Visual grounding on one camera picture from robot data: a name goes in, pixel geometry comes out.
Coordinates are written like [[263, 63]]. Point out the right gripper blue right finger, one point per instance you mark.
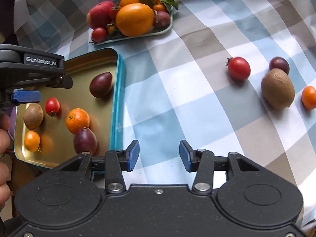
[[201, 162]]

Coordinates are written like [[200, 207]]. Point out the cherry tomato on plate front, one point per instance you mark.
[[99, 35]]

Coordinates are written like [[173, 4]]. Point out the light green fruit plate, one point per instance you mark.
[[119, 36]]

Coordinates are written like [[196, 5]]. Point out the red apple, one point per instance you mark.
[[99, 16]]

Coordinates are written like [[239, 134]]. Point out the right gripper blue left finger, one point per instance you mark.
[[117, 161]]

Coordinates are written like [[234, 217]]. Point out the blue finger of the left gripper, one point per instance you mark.
[[61, 81], [26, 96]]

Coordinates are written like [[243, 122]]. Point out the person's left hand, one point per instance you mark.
[[5, 171]]

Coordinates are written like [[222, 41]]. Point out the small mandarin plate front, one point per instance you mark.
[[111, 29]]

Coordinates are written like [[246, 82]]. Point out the small mandarin with leaves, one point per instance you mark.
[[160, 7]]

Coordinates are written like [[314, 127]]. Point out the large brown kiwi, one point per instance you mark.
[[277, 88]]

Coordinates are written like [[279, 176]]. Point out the red tomato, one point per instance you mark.
[[52, 107], [238, 68]]

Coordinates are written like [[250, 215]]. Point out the checkered blue brown tablecloth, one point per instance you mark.
[[178, 87]]

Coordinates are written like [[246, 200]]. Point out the tomato on plate middle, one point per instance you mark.
[[113, 12]]

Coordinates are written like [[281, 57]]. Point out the dark purple plum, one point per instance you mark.
[[279, 63]]

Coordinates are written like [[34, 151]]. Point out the plum on plate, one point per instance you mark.
[[162, 19]]

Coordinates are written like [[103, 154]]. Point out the large front orange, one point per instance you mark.
[[139, 15]]

